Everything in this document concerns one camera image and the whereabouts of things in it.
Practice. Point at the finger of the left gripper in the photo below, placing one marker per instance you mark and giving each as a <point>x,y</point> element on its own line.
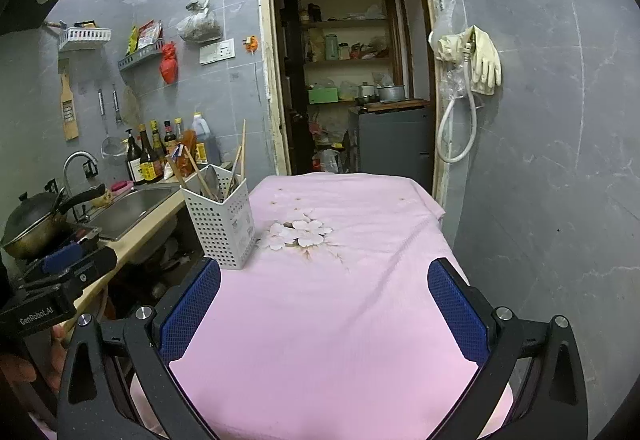
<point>92,264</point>
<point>56,262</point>

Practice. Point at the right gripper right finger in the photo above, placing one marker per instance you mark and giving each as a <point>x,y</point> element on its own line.
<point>552,401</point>

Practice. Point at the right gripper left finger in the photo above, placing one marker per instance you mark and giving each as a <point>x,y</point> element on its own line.
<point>117,383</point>

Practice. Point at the short wooden chopstick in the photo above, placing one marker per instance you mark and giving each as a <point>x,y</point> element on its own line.
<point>175,170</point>

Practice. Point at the plain wooden chopstick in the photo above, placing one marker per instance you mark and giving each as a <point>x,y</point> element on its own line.
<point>204,185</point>

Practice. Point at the large steel spoon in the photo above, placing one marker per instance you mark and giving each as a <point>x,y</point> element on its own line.
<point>211,179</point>

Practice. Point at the long wooden chopstick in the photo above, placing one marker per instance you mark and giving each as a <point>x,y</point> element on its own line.
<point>243,150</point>

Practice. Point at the person's left hand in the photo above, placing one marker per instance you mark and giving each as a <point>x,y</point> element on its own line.
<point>48,361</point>

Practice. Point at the black wok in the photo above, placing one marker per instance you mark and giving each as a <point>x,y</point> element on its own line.
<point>36,219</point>

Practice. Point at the wooden counter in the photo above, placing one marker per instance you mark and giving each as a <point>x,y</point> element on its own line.
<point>140,234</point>

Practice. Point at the steel sink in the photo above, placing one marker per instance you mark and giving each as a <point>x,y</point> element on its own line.
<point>128,210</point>

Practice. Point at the chrome faucet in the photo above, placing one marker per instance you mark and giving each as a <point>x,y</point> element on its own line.
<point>80,171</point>

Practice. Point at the dark soy sauce bottle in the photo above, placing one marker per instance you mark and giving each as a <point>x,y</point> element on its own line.
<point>134,155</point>

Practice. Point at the white perforated utensil holder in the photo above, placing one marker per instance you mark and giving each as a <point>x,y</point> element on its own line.
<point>226,231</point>

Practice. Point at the orange sauce bottle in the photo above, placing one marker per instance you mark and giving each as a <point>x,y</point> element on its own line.
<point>187,143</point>

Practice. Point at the large oil jug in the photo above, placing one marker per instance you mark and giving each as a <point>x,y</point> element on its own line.
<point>206,149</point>

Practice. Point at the red plastic bag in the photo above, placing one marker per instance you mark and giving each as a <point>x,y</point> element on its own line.
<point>169,63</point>

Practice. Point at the pink floral tablecloth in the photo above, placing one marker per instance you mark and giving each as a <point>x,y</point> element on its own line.
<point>329,331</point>

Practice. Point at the dark grey cabinet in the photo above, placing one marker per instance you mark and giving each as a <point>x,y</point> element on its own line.
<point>397,141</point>

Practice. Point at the green box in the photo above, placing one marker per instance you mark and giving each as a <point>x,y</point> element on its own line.
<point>323,95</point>

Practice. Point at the metal pot on cabinet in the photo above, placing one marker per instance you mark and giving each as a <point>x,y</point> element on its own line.
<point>391,94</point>

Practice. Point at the wooden spatula on wall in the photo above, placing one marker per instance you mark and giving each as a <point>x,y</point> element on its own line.
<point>70,125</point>

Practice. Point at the white wall rack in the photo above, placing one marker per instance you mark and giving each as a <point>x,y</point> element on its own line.
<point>82,38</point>

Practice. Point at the white wall socket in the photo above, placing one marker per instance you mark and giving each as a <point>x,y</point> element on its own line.
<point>216,52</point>

